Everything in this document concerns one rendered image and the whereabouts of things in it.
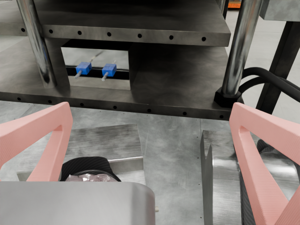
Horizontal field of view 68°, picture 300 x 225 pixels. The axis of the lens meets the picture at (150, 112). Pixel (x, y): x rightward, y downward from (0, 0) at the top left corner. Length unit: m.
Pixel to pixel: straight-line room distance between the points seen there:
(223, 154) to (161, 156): 0.21
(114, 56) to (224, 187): 0.64
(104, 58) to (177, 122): 0.39
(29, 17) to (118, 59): 0.34
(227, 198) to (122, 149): 0.24
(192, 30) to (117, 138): 0.49
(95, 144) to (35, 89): 0.60
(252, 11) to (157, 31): 0.31
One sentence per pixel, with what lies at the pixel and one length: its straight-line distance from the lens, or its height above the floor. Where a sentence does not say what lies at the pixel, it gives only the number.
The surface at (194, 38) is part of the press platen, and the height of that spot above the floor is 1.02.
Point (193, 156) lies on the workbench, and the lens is 0.65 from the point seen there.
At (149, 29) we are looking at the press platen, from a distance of 0.84.
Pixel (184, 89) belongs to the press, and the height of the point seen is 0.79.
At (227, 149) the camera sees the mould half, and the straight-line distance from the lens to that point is 0.50.
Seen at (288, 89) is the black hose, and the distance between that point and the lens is 0.82.
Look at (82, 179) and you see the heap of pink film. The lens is 0.50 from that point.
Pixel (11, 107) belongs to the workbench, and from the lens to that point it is 0.96.
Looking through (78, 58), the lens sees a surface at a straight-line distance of 0.96.
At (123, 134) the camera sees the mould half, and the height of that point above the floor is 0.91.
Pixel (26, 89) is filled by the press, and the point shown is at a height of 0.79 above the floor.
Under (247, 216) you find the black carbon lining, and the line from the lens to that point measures 0.47.
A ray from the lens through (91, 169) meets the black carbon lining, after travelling 0.54.
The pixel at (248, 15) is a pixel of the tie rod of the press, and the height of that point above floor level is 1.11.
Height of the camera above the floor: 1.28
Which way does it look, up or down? 37 degrees down
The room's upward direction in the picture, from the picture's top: straight up
